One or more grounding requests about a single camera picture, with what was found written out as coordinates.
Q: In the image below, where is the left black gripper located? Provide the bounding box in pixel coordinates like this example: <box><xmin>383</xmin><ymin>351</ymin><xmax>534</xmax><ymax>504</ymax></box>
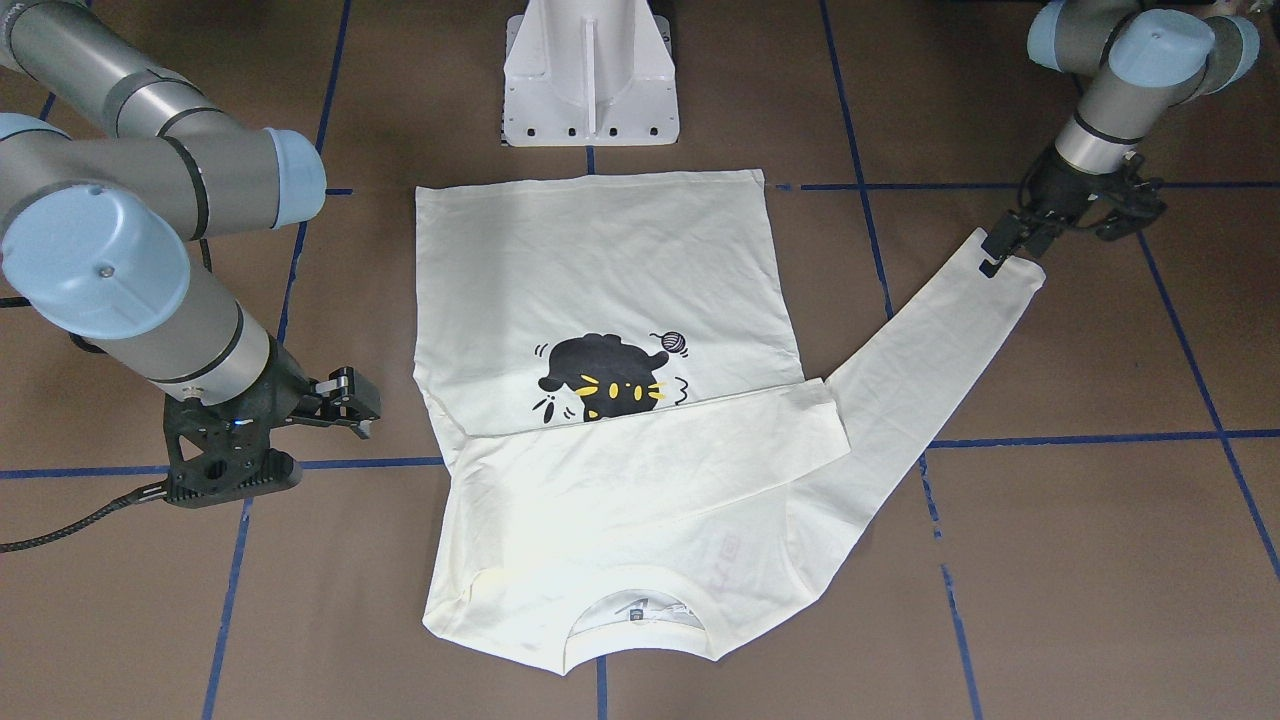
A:
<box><xmin>979</xmin><ymin>147</ymin><xmax>1166</xmax><ymax>278</ymax></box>

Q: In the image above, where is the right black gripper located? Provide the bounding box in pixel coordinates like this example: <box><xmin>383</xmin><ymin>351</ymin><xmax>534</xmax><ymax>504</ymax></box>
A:
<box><xmin>163</xmin><ymin>340</ymin><xmax>381</xmax><ymax>506</ymax></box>

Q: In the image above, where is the cream long-sleeve cat shirt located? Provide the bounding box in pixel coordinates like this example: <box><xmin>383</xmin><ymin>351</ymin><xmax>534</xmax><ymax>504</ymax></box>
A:
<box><xmin>415</xmin><ymin>170</ymin><xmax>1044</xmax><ymax>675</ymax></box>

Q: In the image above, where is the black braided cable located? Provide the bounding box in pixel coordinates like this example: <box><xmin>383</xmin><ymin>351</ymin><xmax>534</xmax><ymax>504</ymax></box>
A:
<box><xmin>0</xmin><ymin>482</ymin><xmax>169</xmax><ymax>553</ymax></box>

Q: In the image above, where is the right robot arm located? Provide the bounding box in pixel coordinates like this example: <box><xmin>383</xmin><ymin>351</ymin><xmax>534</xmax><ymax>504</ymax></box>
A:
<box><xmin>3</xmin><ymin>1</ymin><xmax>381</xmax><ymax>509</ymax></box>

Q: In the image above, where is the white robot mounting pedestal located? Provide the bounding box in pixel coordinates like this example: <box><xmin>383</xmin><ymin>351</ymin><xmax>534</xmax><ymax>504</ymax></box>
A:
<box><xmin>500</xmin><ymin>1</ymin><xmax>680</xmax><ymax>147</ymax></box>

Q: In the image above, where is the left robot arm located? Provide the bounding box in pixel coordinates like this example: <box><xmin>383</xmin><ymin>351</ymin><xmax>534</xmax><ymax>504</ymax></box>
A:
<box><xmin>980</xmin><ymin>1</ymin><xmax>1261</xmax><ymax>277</ymax></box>

